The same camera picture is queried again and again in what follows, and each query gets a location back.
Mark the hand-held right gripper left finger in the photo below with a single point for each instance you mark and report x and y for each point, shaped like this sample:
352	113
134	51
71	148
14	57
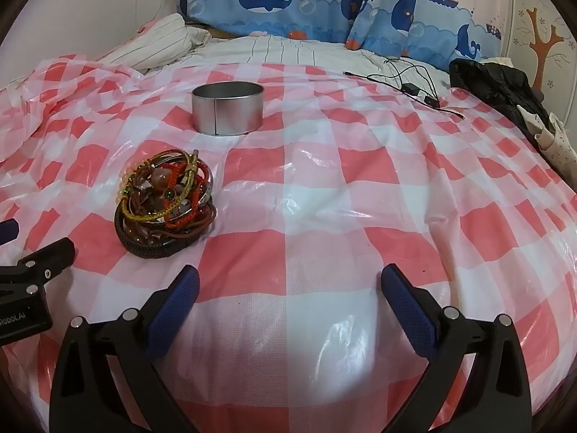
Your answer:
178	311

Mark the red white checkered plastic tablecloth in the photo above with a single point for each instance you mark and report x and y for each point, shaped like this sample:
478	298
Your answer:
315	189

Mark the black jacket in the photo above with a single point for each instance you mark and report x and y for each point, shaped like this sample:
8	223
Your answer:
496	85

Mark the cream cloth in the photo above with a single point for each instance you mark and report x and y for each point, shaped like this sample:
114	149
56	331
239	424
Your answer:
500	60

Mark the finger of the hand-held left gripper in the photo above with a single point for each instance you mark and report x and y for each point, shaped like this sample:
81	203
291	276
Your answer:
8	231
54	255

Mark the round metal tin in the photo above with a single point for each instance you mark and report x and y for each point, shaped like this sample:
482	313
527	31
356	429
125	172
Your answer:
225	112

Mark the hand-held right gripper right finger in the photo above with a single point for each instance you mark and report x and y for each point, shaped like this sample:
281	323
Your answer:
408	311

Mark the white striped pillow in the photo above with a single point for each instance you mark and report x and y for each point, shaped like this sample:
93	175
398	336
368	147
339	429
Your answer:
153	40

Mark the beige dotted cloth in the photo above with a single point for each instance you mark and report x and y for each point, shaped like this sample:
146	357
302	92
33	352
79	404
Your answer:
559	149

